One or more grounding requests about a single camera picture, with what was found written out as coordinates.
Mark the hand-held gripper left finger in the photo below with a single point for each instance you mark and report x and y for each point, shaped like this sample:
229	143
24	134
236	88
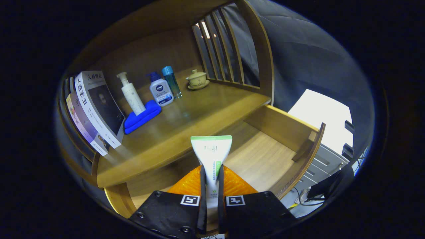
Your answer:
202	215

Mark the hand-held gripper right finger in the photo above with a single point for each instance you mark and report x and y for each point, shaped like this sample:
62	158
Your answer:
221	215

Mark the white green tube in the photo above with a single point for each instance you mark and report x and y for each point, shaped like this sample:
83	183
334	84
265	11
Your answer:
211	152

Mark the wooden drawer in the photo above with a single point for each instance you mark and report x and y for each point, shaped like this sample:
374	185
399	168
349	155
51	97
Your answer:
259	156

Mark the wooden countertop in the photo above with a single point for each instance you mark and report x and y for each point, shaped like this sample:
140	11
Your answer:
186	122

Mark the white topped grey drawer unit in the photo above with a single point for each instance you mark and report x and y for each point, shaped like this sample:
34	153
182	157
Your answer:
318	113

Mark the wooden cabinet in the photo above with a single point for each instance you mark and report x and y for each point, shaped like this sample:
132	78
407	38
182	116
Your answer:
149	56

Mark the blue folded cloth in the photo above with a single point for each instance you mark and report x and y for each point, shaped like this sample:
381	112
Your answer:
142	118

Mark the black curved object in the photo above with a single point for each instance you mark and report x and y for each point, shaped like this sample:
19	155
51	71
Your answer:
332	186

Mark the beige saucer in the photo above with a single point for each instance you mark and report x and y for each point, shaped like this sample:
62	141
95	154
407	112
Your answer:
202	87

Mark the white bottle blue cap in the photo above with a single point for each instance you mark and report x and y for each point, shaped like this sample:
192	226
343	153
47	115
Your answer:
161	93

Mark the white pump bottle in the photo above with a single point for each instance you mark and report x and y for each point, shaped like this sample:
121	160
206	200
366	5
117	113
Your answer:
134	99

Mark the teal bottle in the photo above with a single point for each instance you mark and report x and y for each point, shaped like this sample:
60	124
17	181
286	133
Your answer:
172	83

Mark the beige lidded teacup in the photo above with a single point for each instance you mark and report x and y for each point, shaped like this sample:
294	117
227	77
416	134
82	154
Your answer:
197	79

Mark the thick white book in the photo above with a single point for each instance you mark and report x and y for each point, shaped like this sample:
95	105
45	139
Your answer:
103	106

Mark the purple book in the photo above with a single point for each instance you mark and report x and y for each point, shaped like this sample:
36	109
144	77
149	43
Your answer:
79	122

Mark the black backdrop cloth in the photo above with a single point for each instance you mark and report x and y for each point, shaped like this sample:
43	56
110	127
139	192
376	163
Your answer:
298	59

